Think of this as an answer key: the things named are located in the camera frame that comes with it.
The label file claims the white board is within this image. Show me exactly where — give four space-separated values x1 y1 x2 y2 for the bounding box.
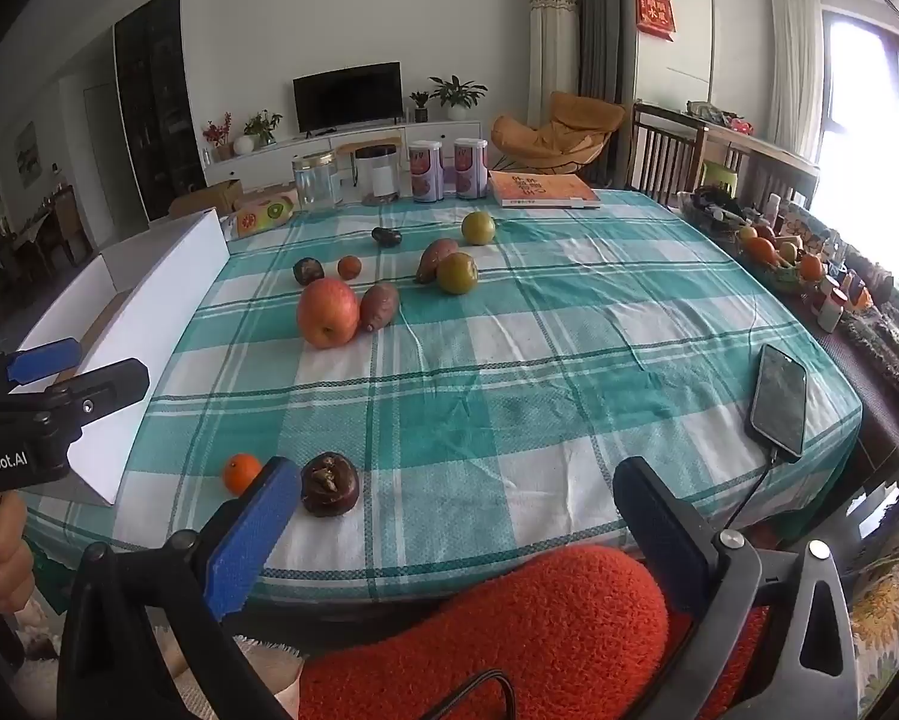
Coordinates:
14 208 232 507

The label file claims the grey curtain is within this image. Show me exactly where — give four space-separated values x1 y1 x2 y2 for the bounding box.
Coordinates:
562 0 638 121

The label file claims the fruit print box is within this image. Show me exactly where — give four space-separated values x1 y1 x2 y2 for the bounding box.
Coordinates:
232 191 301 239

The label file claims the pink labelled canister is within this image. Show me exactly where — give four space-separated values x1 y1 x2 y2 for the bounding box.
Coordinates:
408 140 445 203
454 138 490 200

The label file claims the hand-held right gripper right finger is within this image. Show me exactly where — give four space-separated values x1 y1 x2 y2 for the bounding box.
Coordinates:
613 456 859 720

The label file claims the orange lounge chair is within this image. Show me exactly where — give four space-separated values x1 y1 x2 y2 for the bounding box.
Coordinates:
492 91 627 173

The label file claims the leafy plant in white pot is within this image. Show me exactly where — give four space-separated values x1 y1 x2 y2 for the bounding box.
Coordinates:
428 75 488 121

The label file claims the black television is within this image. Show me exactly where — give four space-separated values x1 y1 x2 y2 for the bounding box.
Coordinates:
292 61 404 134

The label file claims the dark display cabinet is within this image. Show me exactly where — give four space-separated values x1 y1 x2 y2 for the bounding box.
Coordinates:
113 0 206 192

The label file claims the brown sweet potato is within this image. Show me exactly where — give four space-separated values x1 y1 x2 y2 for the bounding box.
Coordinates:
358 283 401 333

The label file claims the clear canister with black lid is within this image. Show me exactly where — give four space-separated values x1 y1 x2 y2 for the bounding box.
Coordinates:
353 144 401 206

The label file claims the white television cabinet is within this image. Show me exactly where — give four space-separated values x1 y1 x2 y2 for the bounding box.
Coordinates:
205 118 496 188

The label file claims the red fuzzy garment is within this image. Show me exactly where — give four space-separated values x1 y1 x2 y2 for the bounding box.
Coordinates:
298 546 769 720

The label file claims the dark patterned table runner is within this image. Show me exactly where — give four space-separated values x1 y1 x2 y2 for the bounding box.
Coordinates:
795 292 899 481

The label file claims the green fruit bowl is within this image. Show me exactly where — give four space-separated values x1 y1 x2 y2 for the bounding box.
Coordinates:
735 221 827 295

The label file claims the floral fabric cushion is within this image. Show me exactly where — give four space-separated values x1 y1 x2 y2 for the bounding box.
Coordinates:
847 495 899 720

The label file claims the red wall calendar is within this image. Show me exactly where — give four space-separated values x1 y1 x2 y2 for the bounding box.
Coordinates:
636 0 677 42

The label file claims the wooden chair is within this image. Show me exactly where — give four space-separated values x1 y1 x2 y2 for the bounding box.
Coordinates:
625 100 709 200
708 116 822 211

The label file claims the red apple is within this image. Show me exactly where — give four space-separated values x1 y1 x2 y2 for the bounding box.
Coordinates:
297 277 361 350

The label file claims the green plant in white vase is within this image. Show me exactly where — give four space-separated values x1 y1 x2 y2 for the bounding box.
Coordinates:
233 110 283 155

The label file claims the large dark mangosteen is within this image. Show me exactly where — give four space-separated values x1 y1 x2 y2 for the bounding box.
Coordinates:
301 452 361 518

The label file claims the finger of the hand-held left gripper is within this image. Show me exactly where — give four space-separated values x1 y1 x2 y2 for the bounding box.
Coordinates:
44 358 151 442
0 339 83 391

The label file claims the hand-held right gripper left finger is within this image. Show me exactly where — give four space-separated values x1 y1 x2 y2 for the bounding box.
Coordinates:
58 456 302 720

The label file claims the beige fuzzy cloth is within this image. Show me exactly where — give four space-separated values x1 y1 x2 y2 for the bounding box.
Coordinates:
14 615 302 720

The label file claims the teal checked tablecloth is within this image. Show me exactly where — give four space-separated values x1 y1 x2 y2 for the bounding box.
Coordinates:
23 187 865 605

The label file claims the wall picture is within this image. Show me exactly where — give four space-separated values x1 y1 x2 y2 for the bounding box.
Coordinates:
16 121 41 188

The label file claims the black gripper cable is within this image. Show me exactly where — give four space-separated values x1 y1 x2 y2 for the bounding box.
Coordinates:
427 671 518 720

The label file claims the white curtain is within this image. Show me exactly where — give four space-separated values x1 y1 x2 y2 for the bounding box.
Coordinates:
768 0 826 162

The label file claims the orange book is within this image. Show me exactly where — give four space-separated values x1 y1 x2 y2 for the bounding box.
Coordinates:
489 170 602 209

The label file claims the glass jar with gold lid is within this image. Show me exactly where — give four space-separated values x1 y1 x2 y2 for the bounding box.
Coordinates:
292 152 343 211

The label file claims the red flower arrangement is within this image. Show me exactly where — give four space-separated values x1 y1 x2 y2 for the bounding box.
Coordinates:
202 112 235 161

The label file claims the covered standing air conditioner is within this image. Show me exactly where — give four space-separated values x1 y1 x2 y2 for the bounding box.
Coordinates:
528 0 580 121

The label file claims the brown cardboard box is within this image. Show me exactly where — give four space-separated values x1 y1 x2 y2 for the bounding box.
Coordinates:
168 178 244 220

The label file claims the black smartphone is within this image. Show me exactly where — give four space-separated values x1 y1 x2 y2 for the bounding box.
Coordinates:
750 343 809 464

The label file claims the red lidded jar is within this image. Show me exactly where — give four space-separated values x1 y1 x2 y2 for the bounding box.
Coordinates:
817 286 850 335

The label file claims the phone charging cable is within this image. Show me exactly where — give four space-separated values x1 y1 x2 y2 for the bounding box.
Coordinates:
720 450 784 537

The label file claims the reddish sweet potato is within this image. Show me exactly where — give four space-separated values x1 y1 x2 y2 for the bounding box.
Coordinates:
414 238 461 285

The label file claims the black basket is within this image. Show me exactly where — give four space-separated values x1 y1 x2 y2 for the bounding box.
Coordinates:
678 191 751 235

